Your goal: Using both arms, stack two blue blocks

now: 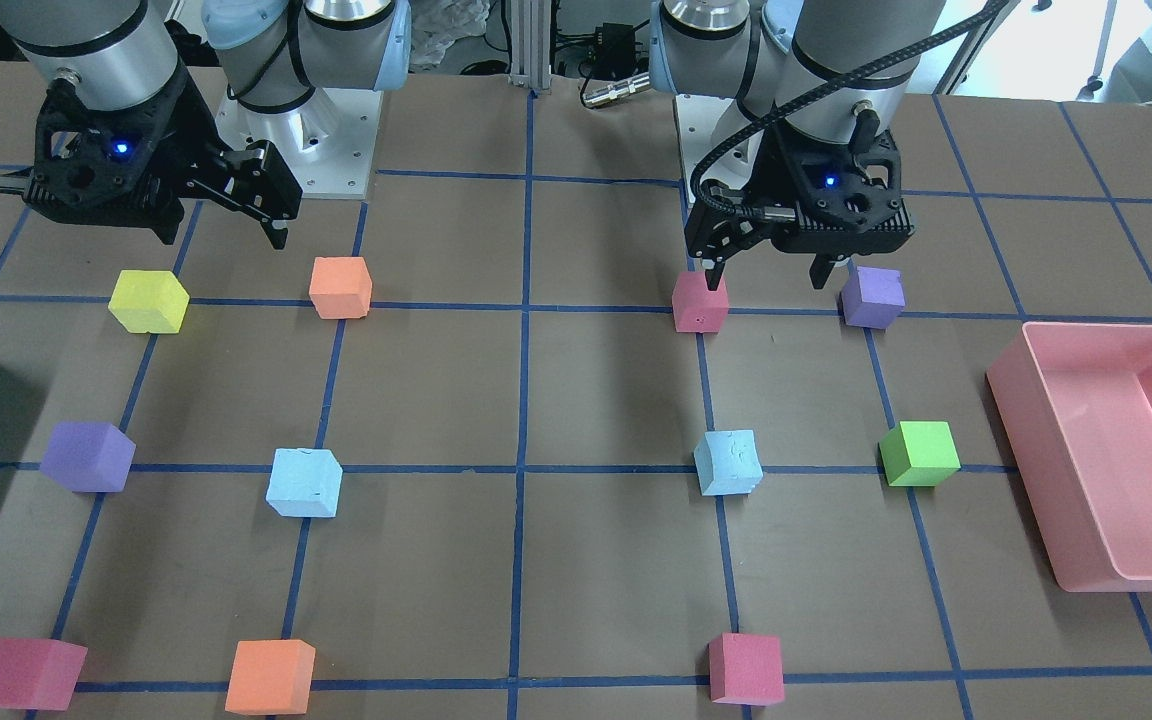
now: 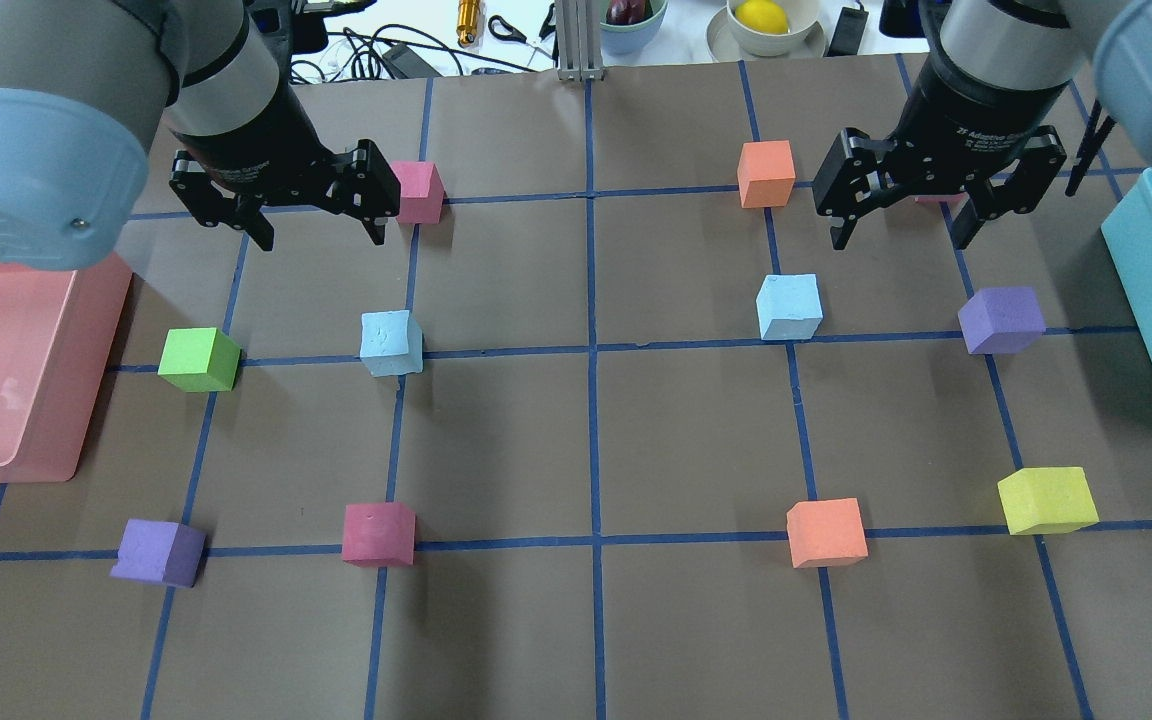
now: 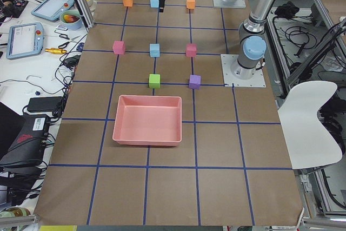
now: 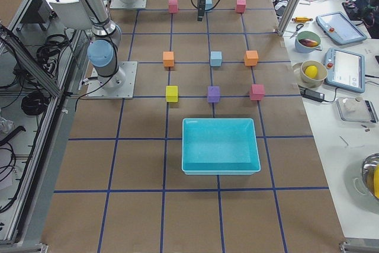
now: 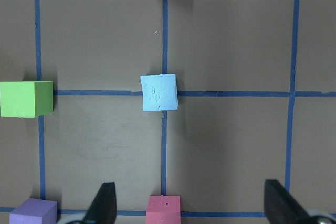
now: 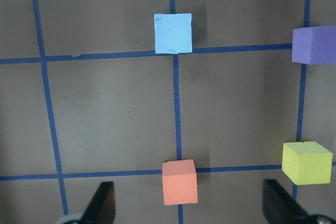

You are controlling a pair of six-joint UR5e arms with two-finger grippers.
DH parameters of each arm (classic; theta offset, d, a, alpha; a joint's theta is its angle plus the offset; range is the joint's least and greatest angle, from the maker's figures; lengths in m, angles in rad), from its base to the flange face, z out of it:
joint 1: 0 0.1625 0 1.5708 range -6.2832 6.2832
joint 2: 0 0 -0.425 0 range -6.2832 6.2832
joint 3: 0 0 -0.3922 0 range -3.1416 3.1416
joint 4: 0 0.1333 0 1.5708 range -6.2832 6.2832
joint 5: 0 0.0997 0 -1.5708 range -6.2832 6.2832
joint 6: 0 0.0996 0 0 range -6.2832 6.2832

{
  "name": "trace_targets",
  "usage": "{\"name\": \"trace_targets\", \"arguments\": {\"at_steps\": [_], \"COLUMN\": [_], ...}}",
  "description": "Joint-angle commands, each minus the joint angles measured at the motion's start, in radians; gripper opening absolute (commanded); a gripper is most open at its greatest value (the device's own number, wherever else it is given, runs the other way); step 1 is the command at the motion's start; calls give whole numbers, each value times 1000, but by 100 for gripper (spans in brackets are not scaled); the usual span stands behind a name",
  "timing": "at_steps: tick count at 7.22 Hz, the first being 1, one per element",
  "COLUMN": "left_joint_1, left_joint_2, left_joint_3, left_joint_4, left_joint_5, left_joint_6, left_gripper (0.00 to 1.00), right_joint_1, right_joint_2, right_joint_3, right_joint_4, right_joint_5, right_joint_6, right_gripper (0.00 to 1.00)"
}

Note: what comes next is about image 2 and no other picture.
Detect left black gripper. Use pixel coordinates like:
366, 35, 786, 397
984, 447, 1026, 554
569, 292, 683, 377
169, 81, 401, 252

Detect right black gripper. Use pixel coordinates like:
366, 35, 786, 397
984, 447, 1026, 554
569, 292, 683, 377
814, 55, 1068, 251

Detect light blue block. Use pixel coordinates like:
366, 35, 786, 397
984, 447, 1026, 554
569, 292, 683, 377
358, 309, 424, 377
756, 274, 824, 342

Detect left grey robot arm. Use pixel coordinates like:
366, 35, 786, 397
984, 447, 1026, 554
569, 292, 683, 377
0, 1, 401, 270

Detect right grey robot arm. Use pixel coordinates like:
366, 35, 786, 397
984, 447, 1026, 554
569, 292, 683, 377
812, 1, 1152, 250

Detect dark pink block far right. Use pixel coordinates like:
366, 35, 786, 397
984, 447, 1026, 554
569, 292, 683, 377
914, 192, 967, 206

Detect dark pink block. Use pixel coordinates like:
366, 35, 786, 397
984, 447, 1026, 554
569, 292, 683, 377
340, 501, 417, 568
914, 192, 967, 206

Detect pink block far left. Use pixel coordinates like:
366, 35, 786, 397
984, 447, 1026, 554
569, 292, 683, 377
391, 161, 445, 225

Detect purple block right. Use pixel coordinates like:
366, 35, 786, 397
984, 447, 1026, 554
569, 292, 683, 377
957, 286, 1047, 355

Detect purple block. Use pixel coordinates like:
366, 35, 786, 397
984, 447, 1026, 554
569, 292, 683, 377
109, 518, 207, 588
957, 286, 1047, 355

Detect black power adapter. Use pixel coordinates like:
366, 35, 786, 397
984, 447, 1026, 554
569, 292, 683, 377
824, 6, 869, 56

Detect orange block far right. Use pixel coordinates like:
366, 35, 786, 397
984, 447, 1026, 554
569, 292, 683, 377
737, 138, 797, 209

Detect orange block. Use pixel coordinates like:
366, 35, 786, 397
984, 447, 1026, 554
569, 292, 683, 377
786, 497, 869, 569
737, 138, 797, 209

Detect green block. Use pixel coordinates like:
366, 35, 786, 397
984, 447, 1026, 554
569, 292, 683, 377
157, 327, 242, 393

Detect bowl with lemon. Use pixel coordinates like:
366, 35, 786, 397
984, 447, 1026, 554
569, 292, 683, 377
726, 1, 826, 58

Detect yellow lemon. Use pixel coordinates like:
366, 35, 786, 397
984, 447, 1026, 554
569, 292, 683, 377
732, 0, 791, 35

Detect brass cylinder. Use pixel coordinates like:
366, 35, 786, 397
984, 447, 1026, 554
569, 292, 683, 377
456, 0, 482, 47

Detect black scissors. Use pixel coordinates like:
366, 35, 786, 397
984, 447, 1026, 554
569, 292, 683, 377
486, 3, 556, 47

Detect pink tray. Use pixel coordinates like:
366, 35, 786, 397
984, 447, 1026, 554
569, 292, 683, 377
0, 255, 131, 483

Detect dark pink block near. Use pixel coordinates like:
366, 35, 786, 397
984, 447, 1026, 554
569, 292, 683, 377
340, 501, 417, 568

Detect yellow block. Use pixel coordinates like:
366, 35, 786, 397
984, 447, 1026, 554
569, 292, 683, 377
996, 467, 1101, 536

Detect green bowl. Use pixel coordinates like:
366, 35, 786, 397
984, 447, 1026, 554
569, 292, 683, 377
596, 1, 668, 55

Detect purple block near left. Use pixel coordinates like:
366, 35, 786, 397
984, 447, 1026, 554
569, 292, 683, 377
109, 518, 207, 588

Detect orange block near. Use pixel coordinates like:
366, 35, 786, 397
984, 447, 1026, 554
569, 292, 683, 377
786, 497, 869, 569

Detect black cable bundle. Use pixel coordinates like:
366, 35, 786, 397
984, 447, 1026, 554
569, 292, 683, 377
286, 25, 537, 86

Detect aluminium profile post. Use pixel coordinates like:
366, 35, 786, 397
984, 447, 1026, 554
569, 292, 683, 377
554, 0, 605, 82

